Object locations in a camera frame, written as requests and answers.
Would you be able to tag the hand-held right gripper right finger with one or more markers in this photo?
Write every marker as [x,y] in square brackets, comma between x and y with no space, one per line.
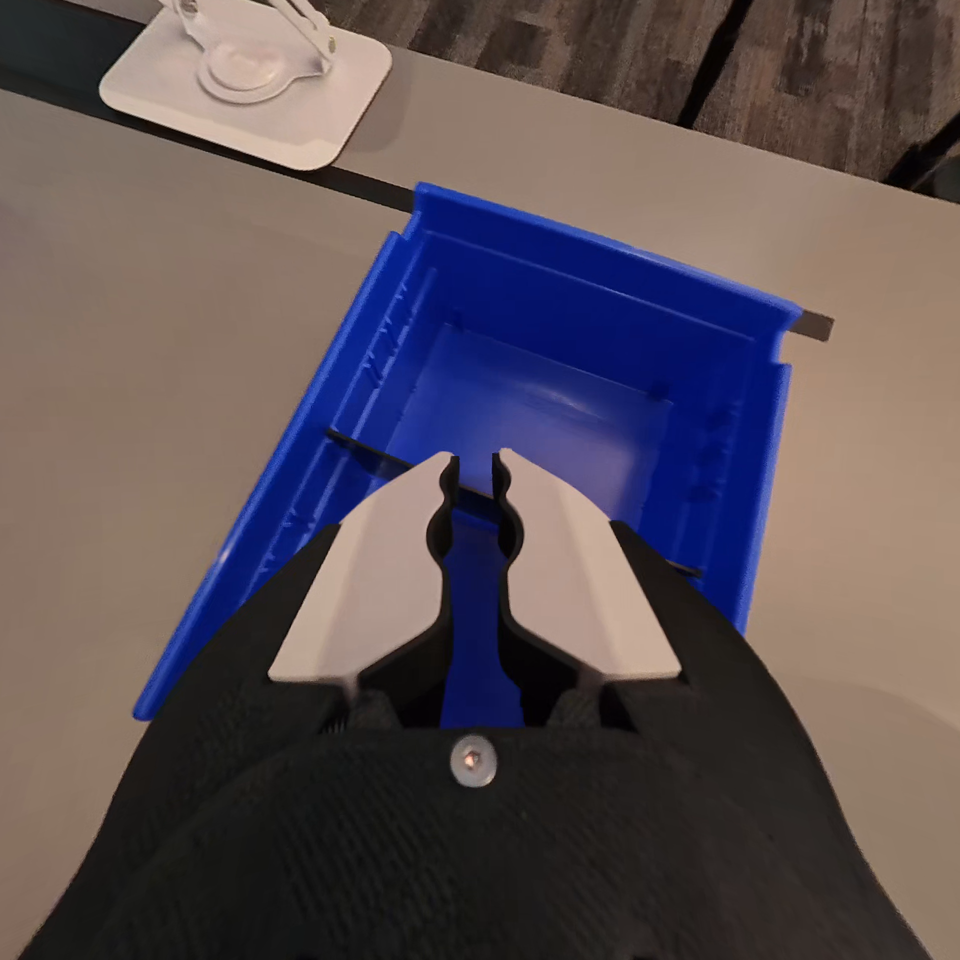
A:
[585,592]

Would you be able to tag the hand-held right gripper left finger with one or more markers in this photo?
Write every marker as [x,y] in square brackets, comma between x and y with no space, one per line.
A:
[367,592]

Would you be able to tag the blue plastic bin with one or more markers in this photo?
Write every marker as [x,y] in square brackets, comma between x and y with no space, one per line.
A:
[562,337]

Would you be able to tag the white document stand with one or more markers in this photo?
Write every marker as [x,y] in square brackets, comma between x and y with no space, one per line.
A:
[315,112]

